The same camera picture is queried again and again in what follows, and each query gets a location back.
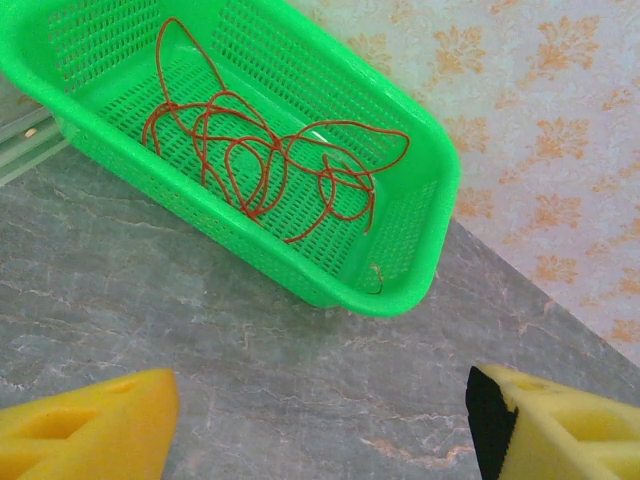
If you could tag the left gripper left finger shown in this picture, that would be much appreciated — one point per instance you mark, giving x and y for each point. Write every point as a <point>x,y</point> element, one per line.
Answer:
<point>90,430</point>

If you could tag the green plastic basket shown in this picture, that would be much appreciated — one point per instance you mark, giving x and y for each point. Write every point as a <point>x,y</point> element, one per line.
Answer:
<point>250,260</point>

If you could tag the aluminium table edge rail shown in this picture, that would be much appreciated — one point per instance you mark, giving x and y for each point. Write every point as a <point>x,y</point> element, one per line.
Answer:
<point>20,150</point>

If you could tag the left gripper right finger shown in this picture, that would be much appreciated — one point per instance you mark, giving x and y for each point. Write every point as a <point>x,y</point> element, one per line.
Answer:
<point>560,435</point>

